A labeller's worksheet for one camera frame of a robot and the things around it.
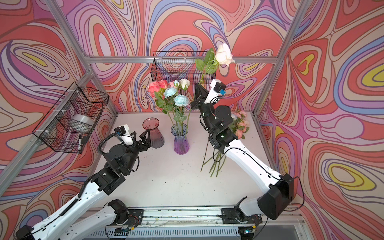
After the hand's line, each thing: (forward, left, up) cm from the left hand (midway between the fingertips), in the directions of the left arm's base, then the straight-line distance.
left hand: (144, 130), depth 69 cm
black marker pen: (-5, +32, -7) cm, 34 cm away
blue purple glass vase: (+11, -14, -29) cm, 34 cm away
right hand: (+9, -24, +17) cm, 31 cm away
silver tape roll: (+8, +33, 0) cm, 34 cm away
